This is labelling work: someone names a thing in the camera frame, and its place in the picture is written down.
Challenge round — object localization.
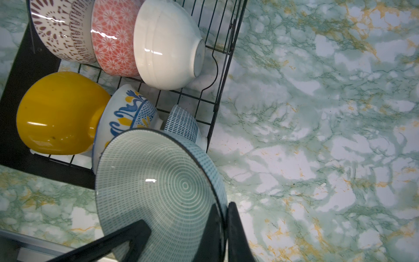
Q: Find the plain white bowl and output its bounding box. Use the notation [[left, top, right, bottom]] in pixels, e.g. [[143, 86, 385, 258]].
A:
[[133, 1, 206, 91]]

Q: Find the dark blue patterned bowl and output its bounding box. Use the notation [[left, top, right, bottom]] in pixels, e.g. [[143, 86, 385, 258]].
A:
[[164, 105, 208, 151]]

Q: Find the black floral pink bowl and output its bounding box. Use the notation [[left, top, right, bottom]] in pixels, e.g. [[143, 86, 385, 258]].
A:
[[91, 0, 144, 77]]

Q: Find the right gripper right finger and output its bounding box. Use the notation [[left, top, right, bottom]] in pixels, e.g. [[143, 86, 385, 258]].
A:
[[227, 202, 255, 262]]

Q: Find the blue yellow floral bowl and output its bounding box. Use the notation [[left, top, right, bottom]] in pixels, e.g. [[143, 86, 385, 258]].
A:
[[92, 84, 163, 173]]

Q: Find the white red lattice bowl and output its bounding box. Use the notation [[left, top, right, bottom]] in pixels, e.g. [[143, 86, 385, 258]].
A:
[[29, 0, 97, 64]]

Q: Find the black two-tier dish rack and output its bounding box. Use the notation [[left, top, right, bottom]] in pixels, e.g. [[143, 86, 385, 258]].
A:
[[1, 1, 247, 189]]

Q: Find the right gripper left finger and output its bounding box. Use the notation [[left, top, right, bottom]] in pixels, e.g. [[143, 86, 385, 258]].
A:
[[51, 220, 152, 262]]

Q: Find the pale green glass bowl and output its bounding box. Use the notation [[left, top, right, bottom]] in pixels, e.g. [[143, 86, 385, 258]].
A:
[[96, 128, 228, 262]]

